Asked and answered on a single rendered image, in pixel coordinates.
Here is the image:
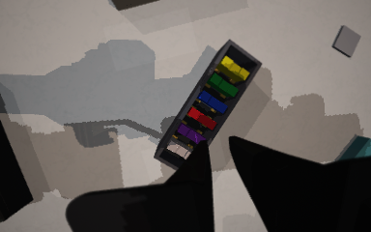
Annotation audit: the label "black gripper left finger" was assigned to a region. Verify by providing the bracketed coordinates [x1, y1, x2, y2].
[65, 140, 215, 232]

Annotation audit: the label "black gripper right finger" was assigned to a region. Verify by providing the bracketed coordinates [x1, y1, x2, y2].
[229, 136, 371, 232]

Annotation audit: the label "teal rectangular block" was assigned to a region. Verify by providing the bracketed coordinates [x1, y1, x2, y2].
[340, 135, 371, 160]

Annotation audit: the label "beige rectangular tray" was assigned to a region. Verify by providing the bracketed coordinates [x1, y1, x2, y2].
[112, 0, 158, 11]

